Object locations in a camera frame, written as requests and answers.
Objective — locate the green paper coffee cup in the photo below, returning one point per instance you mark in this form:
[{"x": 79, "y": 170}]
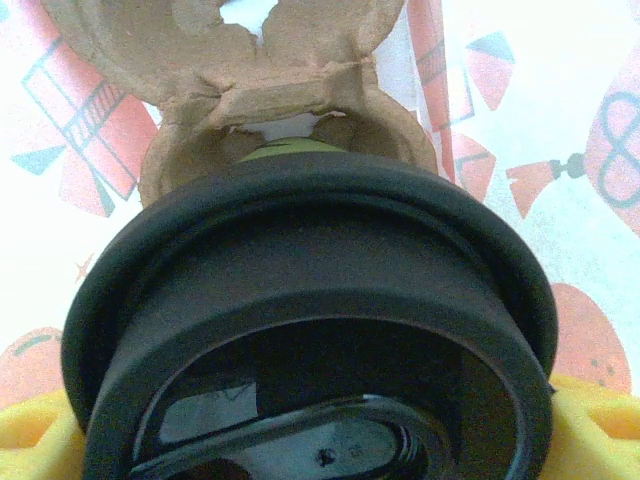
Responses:
[{"x": 290, "y": 147}]

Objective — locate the white red paper gift bag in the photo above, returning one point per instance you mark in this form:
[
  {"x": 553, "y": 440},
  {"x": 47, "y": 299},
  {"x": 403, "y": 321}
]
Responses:
[{"x": 550, "y": 75}]

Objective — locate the brown pulp cup carrier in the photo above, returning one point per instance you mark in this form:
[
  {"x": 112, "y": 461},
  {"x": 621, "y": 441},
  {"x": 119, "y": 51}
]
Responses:
[{"x": 175, "y": 50}]

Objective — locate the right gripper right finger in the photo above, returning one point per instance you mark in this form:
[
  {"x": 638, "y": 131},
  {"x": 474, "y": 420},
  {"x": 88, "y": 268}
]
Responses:
[{"x": 600, "y": 430}]

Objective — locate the black plastic cup lid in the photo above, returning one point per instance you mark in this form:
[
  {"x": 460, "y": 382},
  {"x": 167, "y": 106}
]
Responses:
[{"x": 300, "y": 250}]

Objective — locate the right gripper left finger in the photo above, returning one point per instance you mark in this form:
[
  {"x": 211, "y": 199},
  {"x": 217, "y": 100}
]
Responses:
[{"x": 35, "y": 435}]

